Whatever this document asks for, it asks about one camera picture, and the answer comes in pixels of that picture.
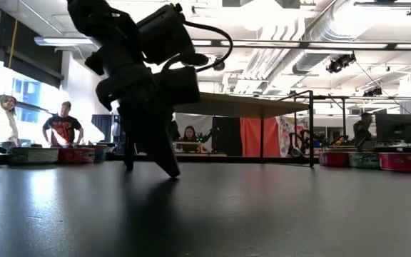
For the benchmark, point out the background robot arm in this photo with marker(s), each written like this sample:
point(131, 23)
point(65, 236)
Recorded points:
point(294, 142)

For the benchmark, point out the person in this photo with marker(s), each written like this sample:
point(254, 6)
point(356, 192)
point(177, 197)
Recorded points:
point(190, 135)
point(362, 128)
point(63, 128)
point(7, 125)

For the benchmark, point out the black ceiling spotlight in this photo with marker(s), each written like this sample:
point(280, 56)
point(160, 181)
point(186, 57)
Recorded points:
point(339, 63)
point(372, 92)

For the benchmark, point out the black metal rack frame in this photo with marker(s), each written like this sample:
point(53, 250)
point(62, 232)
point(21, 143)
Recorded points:
point(343, 118)

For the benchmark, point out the orange fabric panel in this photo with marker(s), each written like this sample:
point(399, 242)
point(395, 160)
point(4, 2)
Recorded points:
point(252, 139)

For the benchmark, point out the black round ceiling camera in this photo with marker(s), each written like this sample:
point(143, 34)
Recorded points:
point(219, 65)

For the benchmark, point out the dark blue curtain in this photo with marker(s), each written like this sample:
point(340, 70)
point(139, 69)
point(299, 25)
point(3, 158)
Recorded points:
point(102, 126)

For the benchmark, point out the silver ceiling air duct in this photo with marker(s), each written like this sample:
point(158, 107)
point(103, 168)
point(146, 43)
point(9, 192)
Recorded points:
point(312, 60)

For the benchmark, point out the red label seafood can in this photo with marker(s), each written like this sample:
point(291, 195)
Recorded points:
point(77, 156)
point(334, 158)
point(401, 162)

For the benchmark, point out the colourful patterned banner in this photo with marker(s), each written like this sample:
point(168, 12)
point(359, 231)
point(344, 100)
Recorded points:
point(287, 125)

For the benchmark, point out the wooden shelf black metal legs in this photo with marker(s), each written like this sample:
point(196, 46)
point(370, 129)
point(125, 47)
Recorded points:
point(241, 105)

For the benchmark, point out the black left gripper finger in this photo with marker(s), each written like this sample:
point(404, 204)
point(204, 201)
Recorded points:
point(148, 135)
point(174, 150)

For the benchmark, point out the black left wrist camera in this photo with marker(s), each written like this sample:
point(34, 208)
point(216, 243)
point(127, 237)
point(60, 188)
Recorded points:
point(182, 85)

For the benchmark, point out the black fabric panel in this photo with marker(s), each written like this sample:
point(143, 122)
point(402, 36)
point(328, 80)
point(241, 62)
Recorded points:
point(227, 135)

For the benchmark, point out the black computer monitor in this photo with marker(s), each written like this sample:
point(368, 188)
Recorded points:
point(394, 128)

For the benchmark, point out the long ceiling light bar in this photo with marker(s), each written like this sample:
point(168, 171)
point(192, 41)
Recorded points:
point(262, 43)

